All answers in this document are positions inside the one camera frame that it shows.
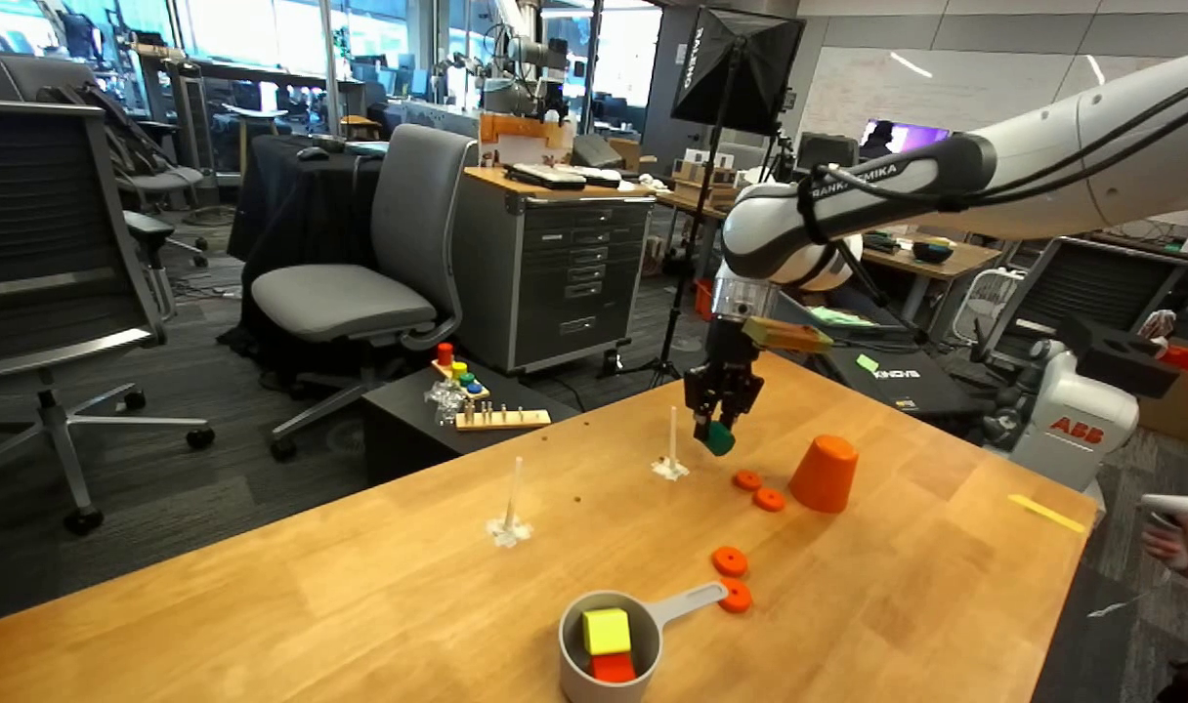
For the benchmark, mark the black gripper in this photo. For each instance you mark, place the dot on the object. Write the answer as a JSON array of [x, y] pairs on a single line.
[[729, 351]]

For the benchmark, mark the green cylinder block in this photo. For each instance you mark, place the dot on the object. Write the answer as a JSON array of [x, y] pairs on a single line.
[[718, 439]]

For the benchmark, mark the orange plastic cup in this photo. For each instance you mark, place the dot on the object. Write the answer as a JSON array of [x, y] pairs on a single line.
[[826, 472]]

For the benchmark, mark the yellow block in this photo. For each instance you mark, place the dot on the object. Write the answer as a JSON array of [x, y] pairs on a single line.
[[607, 629]]

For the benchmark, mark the orange block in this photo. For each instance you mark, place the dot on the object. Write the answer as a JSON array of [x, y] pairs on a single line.
[[615, 669]]

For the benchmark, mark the white handheld controller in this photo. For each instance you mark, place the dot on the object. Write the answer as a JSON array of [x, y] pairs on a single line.
[[1183, 506]]

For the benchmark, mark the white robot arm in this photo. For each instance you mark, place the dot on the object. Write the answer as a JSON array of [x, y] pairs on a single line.
[[1076, 142]]

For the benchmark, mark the person hand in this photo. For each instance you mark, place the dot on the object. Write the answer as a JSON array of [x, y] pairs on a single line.
[[1187, 545]]

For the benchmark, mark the white peg stand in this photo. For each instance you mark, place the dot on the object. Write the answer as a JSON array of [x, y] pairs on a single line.
[[511, 527], [672, 467]]

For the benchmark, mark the orange round disc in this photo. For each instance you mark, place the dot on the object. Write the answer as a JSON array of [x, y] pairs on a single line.
[[766, 498], [737, 599], [729, 561], [748, 478]]

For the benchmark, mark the gray drawer cabinet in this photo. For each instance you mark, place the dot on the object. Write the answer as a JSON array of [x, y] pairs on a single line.
[[555, 276]]

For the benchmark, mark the wooden shape sorter bar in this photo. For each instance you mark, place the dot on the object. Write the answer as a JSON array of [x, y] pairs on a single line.
[[503, 419]]

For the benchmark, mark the colourful stacking toy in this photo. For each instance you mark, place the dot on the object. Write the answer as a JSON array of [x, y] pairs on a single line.
[[464, 377]]

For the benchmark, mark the small wooden desk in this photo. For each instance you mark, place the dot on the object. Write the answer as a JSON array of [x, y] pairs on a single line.
[[957, 259]]

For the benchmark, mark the clear plastic bag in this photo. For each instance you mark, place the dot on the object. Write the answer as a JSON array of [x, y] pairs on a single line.
[[440, 405]]

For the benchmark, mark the gray measuring cup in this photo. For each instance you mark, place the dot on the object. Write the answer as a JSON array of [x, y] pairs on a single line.
[[572, 665]]

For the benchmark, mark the small black side table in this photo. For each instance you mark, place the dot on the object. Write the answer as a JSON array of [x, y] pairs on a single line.
[[400, 414]]

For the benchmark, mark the black softbox light stand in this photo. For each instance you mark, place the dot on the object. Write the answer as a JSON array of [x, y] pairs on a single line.
[[745, 73]]

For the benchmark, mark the orange cardboard box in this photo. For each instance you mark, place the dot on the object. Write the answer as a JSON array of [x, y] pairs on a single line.
[[511, 131]]

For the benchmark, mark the yellow tape strip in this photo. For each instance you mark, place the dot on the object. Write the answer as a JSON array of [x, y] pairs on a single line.
[[1046, 513]]

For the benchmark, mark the white robot housing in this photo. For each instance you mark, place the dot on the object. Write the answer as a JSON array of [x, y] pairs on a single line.
[[1068, 429]]

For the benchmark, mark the gray cushioned office chair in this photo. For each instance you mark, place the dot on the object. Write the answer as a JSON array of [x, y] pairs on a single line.
[[340, 297]]

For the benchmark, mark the black cloth covered table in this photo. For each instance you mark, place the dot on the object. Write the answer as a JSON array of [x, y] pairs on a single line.
[[302, 196]]

